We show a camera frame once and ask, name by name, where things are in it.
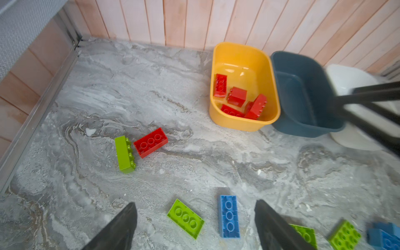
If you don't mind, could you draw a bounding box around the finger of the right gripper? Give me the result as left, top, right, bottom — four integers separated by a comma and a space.
330, 81, 400, 107
331, 103, 400, 156

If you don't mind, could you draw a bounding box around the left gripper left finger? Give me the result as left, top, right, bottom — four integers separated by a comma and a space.
82, 202, 138, 250

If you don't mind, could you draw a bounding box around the white wire mesh shelf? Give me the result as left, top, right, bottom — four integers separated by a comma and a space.
1, 0, 67, 79

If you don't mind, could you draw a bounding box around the green lego near left gripper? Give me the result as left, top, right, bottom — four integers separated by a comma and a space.
115, 136, 136, 174

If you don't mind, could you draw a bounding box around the blue lego brick stacked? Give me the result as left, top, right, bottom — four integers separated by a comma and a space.
367, 222, 400, 250

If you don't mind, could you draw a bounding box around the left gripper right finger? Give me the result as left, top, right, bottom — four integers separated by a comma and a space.
254, 200, 314, 250

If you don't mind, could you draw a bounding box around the teal plastic bin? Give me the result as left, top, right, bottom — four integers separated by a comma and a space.
271, 51, 345, 138

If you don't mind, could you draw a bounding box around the blue lego brick left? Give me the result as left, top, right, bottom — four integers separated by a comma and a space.
218, 195, 240, 239

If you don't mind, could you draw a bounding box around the red lego brick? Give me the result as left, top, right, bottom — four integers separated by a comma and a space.
221, 104, 245, 118
227, 87, 247, 107
244, 94, 267, 120
133, 128, 168, 158
213, 74, 227, 98

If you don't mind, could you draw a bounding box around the yellow plastic bin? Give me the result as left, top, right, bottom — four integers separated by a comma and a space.
209, 42, 281, 132

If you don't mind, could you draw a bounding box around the green lego brick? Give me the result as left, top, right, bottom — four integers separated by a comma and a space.
167, 199, 205, 240
290, 224, 318, 250
328, 220, 361, 250

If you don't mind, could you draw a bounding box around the white plastic bin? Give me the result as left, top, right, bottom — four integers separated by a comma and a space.
324, 64, 400, 152

